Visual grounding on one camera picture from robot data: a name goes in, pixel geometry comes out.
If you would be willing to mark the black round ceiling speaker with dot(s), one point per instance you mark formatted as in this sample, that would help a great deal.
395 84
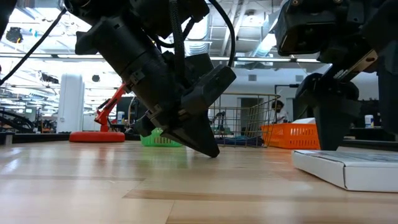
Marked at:
95 78

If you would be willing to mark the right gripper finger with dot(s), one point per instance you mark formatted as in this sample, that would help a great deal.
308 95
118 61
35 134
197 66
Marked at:
390 93
331 118

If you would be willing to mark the white box with green edge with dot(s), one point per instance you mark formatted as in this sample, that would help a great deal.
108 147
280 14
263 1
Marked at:
367 177

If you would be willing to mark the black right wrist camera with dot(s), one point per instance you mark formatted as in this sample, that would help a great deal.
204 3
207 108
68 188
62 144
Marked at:
308 29

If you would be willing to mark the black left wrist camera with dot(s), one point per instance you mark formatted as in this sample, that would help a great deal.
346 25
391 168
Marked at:
211 84

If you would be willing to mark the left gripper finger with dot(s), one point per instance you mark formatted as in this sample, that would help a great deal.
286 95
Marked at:
196 137

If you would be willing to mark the red desk lamp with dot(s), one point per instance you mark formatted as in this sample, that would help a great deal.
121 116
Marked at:
96 137

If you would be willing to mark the white canister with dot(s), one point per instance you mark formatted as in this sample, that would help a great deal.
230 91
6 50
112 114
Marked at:
369 121

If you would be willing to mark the person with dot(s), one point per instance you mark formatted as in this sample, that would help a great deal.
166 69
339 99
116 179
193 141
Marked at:
280 115

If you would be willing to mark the green plastic basket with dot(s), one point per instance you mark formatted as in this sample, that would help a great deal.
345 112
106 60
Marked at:
158 140

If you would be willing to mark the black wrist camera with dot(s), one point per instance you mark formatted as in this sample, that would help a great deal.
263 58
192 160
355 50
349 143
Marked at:
308 29
211 84

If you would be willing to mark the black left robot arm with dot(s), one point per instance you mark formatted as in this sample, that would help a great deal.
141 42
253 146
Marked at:
118 46

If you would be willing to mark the black monitor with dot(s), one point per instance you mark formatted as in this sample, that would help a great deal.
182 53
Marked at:
124 107

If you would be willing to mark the white square pillar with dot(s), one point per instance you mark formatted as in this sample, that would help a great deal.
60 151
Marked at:
71 102

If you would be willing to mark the green exit sign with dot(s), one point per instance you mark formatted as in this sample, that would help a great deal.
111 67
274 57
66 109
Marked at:
29 110

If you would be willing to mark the black ceiling-mounted device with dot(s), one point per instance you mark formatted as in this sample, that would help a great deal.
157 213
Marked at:
14 35

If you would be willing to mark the black metal rig frame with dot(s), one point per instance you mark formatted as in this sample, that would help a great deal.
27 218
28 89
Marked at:
284 85

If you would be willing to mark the black aluminium table frame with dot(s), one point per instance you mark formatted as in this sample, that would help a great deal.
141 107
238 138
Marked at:
40 138

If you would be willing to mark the orange plastic basket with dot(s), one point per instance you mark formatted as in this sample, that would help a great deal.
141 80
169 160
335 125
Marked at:
289 137

